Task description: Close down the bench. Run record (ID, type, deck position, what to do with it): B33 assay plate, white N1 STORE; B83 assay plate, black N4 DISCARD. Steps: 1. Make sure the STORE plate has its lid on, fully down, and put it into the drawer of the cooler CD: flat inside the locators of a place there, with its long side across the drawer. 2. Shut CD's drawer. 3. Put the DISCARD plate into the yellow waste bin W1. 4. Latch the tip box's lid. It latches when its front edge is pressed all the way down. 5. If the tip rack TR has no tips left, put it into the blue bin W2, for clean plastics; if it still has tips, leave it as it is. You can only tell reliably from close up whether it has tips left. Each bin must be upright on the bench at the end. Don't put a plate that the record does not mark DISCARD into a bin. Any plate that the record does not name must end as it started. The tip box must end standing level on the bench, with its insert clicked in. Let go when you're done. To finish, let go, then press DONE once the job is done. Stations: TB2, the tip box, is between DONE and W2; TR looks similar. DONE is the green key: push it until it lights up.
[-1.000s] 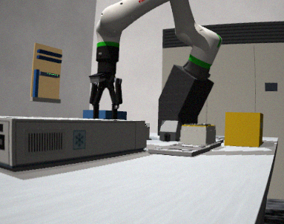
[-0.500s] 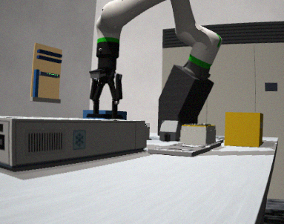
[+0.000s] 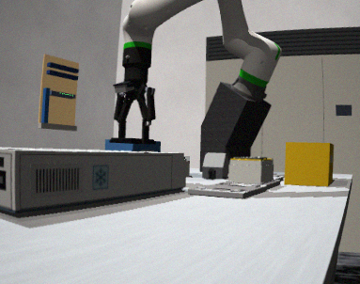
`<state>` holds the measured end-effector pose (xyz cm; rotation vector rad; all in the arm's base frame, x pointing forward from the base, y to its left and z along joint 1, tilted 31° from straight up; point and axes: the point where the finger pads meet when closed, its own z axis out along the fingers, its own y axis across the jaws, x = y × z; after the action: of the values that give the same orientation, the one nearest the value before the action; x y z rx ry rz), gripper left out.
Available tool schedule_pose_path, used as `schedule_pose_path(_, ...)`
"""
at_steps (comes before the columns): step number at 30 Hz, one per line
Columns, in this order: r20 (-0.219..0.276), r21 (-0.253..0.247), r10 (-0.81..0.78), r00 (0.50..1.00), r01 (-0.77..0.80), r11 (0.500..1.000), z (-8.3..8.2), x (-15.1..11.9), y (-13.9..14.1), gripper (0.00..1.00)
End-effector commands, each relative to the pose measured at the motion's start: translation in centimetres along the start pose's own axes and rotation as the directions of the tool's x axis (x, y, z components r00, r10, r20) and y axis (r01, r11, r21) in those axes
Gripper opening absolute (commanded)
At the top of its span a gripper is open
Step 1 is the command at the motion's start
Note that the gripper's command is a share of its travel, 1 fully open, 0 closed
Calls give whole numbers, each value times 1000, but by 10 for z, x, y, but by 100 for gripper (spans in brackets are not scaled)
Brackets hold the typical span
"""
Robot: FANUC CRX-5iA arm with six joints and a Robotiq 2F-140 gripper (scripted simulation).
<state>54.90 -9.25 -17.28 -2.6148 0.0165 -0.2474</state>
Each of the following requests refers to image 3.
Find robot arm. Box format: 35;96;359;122
113;0;282;102

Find yellow bin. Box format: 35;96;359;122
284;142;334;186

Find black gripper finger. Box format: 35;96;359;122
133;87;156;144
114;91;133;138

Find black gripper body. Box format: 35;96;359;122
124;65;149;101

